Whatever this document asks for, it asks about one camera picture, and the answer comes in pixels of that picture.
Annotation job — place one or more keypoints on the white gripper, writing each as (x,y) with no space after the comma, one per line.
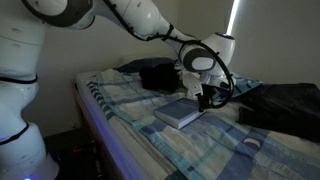
(194,88)

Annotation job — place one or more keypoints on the blue hardcover textbook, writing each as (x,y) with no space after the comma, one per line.
(179,113)

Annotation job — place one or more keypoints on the blue plaid bed blanket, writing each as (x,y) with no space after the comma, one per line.
(213,147)

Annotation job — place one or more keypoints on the white bed mattress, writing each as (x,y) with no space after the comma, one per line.
(126,153)

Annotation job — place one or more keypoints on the black cloth near pillow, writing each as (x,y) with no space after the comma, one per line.
(162,77)

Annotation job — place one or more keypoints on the dark blue pillow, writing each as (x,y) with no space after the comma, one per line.
(137,64)

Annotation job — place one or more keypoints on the dark clothing pile right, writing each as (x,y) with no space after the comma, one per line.
(293,109)

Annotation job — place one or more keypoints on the wooden bed frame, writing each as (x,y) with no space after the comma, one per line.
(93,140)

